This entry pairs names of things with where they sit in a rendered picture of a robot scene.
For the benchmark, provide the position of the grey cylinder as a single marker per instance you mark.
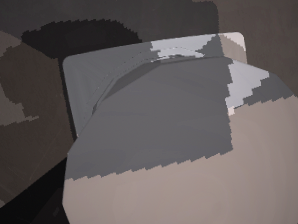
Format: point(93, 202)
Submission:
point(188, 140)

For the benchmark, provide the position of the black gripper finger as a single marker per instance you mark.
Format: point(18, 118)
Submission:
point(40, 203)

